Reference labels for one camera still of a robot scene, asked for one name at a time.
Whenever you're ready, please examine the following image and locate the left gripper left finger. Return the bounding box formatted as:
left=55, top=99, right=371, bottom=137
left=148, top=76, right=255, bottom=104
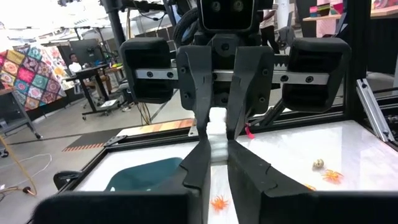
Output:
left=32, top=138, right=212, bottom=224

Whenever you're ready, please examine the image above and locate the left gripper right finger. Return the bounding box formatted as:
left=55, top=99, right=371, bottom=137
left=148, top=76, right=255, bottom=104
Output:
left=227, top=139, right=398, bottom=224

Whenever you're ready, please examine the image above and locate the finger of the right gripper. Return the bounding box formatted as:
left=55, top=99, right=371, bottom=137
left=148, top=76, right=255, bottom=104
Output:
left=176, top=45, right=215, bottom=141
left=226, top=45, right=275, bottom=141

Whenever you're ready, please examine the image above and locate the white plastic bone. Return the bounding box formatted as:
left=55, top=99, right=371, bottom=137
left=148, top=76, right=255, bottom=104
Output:
left=207, top=107, right=229, bottom=163

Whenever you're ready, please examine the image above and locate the teal plastic bin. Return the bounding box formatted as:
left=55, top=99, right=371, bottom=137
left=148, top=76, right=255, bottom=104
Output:
left=104, top=157, right=185, bottom=192

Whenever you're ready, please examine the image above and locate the pink hanging cloth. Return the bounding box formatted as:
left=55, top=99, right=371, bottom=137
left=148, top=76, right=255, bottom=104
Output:
left=315, top=2, right=339, bottom=38

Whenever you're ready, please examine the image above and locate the small red tag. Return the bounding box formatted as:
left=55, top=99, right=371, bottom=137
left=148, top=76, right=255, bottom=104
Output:
left=244, top=123, right=256, bottom=140

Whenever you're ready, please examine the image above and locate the person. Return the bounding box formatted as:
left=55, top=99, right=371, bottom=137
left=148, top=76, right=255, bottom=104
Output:
left=259, top=9, right=280, bottom=54
left=68, top=52, right=83, bottom=75

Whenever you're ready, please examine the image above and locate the wooden board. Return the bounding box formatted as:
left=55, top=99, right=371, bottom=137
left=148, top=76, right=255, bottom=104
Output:
left=116, top=118, right=197, bottom=138

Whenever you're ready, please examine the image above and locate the silver aluminium profile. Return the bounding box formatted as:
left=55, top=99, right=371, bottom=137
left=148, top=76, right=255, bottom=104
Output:
left=356, top=78, right=396, bottom=143

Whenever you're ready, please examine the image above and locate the wooden side table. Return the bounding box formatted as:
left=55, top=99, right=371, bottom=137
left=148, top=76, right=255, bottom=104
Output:
left=303, top=4, right=398, bottom=22

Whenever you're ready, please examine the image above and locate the black monitor pole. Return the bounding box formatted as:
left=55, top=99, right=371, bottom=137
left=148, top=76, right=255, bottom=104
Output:
left=101, top=0, right=127, bottom=50

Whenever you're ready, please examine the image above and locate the black striped floor mat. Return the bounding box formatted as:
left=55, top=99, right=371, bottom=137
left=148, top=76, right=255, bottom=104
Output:
left=62, top=127, right=124, bottom=152

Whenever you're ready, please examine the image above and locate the black rolling desk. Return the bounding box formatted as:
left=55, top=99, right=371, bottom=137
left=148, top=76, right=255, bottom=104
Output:
left=63, top=63, right=121, bottom=121

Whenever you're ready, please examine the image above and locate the black computer monitor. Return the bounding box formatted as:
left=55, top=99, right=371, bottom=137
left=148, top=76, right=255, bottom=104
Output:
left=68, top=39, right=106, bottom=66

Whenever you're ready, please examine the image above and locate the colourful patchwork quilt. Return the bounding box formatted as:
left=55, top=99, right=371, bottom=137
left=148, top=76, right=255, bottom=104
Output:
left=0, top=46, right=68, bottom=111

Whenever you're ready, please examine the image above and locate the black frame post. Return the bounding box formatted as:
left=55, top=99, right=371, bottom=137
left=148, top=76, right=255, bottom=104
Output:
left=344, top=0, right=373, bottom=121

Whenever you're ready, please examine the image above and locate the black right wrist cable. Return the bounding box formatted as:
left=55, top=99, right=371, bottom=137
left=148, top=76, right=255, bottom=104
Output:
left=172, top=6, right=200, bottom=48

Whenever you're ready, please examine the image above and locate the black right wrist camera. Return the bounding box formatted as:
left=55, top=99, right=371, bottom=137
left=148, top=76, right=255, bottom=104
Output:
left=196, top=0, right=259, bottom=34

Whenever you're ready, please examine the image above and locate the black curved handle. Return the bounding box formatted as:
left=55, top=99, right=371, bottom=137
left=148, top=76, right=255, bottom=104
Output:
left=53, top=170, right=82, bottom=190

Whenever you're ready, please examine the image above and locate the floor cable bundle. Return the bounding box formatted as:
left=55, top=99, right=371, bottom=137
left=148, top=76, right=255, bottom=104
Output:
left=0, top=152, right=53, bottom=196

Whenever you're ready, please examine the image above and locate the yellow rope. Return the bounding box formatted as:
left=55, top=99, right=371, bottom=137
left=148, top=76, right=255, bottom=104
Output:
left=0, top=135, right=38, bottom=197

